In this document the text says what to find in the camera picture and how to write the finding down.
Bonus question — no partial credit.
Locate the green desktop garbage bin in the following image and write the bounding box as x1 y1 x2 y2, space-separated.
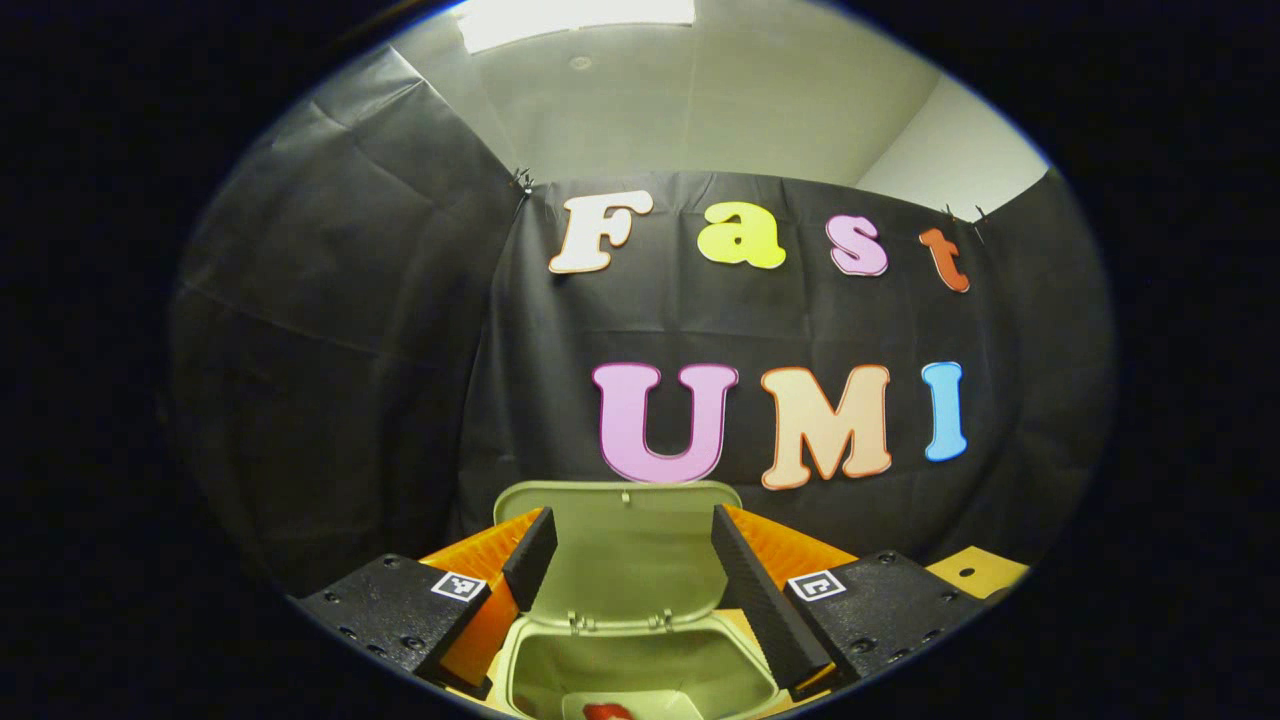
490 480 786 720

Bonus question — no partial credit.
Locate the wooden desktop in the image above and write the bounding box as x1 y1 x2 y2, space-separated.
445 545 1031 719

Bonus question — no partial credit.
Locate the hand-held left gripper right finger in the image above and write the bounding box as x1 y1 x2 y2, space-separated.
710 503 991 703

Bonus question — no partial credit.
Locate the ceiling light panel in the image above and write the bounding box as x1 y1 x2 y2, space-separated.
455 0 696 54

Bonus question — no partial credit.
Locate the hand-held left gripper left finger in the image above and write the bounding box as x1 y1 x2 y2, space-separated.
295 506 559 701

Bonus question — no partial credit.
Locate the black backdrop cloth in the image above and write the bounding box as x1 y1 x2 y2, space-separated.
168 45 1116 601

